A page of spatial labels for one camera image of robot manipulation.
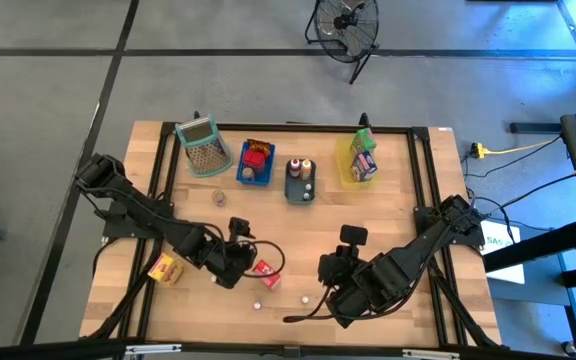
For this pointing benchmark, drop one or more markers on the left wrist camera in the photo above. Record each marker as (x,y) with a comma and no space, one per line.
(239,227)

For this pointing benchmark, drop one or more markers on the red Froot Loops cereal box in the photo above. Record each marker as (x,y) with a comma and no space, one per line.
(268,274)

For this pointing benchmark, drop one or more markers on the purple liquid dropper bottle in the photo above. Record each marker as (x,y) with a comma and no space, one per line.
(257,305)

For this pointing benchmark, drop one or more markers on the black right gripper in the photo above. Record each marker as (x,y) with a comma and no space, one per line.
(340,272)

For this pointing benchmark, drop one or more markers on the black aluminium table frame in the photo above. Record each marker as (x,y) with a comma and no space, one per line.
(328,128)

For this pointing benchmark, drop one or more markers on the blue Frosted Flakes cereal box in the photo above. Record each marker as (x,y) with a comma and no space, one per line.
(364,166)

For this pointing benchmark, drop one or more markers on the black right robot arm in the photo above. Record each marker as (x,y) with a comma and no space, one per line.
(408,260)

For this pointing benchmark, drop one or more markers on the black floor fan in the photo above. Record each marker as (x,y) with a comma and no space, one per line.
(343,22)

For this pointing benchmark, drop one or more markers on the white paper sign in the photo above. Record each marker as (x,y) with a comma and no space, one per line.
(500,242)

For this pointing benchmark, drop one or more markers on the grey plastic bin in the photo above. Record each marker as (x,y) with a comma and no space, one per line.
(293,192)

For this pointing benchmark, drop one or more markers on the red box with grey end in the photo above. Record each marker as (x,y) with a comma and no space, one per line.
(254,160)

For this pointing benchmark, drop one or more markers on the yellow translucent plastic bin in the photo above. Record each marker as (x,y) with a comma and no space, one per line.
(343,170)

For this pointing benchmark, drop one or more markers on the silver metal bracket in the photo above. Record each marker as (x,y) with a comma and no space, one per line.
(430,354)
(153,349)

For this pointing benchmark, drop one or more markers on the yellow mustard squeeze bottle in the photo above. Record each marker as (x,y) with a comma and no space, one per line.
(306,170)

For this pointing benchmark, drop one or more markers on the red ketchup squeeze bottle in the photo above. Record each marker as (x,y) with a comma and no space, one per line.
(295,167)

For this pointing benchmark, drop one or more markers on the brown orange snack packet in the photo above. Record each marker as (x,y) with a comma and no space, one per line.
(259,146)

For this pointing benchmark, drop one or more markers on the black caster wheel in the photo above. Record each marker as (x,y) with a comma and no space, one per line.
(569,348)

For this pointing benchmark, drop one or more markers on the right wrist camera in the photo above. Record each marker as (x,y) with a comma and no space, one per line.
(354,235)

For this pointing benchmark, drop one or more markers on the blue plastic bin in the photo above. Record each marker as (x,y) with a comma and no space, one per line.
(265,177)

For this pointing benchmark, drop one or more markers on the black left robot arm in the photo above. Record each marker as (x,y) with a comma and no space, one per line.
(143,210)

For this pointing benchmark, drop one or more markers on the black metal beam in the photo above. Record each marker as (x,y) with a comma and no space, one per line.
(538,246)

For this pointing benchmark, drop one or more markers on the black floor bar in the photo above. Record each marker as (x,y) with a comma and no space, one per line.
(533,127)

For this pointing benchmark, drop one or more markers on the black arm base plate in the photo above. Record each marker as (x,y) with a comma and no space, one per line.
(118,230)
(473,237)

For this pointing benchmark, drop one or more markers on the yellow cereal box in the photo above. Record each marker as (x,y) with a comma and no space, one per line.
(165,270)

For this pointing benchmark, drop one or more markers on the blue metal frame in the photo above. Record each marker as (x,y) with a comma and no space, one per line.
(575,305)

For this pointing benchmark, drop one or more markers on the green cereal box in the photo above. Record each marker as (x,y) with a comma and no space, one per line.
(363,141)

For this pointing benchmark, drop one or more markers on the table-level camera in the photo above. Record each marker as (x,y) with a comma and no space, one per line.
(292,351)

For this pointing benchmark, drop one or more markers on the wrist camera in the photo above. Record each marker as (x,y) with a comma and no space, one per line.
(239,227)
(354,235)

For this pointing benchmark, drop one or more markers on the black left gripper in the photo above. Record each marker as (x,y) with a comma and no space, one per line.
(228,265)

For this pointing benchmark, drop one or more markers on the black overhead frame beam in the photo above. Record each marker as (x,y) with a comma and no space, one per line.
(43,350)

